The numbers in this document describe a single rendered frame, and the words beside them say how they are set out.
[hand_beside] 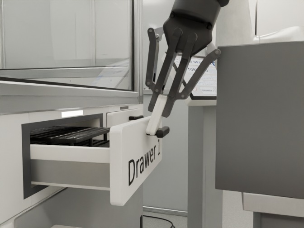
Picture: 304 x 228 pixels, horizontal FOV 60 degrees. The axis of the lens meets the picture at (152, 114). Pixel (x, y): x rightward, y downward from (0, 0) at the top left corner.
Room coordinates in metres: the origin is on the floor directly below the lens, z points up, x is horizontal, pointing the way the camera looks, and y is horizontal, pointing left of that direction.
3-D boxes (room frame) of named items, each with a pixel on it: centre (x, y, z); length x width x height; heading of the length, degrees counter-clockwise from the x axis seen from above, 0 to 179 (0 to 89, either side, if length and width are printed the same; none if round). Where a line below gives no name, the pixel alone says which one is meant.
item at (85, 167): (0.54, 0.22, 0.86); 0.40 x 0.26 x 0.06; 77
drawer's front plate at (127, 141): (0.49, 0.02, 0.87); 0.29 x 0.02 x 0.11; 167
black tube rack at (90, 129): (0.54, 0.21, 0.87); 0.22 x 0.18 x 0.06; 77
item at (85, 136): (0.52, 0.11, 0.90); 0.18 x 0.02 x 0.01; 167
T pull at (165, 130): (0.49, -0.01, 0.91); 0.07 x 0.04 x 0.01; 167
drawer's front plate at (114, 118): (0.83, 0.08, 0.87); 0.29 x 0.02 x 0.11; 167
